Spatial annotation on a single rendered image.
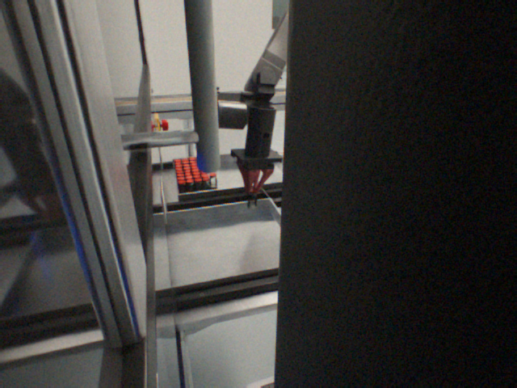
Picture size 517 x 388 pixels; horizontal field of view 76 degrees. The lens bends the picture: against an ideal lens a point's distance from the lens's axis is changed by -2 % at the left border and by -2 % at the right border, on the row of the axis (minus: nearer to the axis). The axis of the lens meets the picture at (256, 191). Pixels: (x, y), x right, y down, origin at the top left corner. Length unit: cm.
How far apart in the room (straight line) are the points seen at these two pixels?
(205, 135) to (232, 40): 216
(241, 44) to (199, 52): 218
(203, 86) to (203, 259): 46
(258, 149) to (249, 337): 115
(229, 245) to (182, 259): 11
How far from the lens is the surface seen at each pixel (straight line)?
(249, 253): 73
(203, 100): 34
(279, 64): 75
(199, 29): 33
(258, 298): 63
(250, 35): 252
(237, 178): 105
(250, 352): 166
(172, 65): 245
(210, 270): 69
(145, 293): 18
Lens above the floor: 133
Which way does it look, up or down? 28 degrees down
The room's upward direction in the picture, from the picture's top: straight up
